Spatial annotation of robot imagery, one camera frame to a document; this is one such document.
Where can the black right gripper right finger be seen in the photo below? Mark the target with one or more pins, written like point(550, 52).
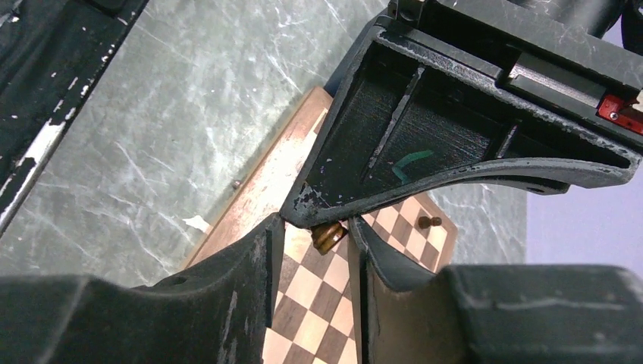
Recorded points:
point(403, 313)

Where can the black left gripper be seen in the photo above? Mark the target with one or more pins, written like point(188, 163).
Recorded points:
point(407, 119)

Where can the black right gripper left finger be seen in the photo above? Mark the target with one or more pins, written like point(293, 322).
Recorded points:
point(216, 311)

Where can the dark chess piece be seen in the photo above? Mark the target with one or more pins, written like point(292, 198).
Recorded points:
point(326, 236)
point(426, 222)

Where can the wooden chess board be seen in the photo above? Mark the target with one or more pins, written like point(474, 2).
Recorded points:
point(313, 318)

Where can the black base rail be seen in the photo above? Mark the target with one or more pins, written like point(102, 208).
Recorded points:
point(53, 53)

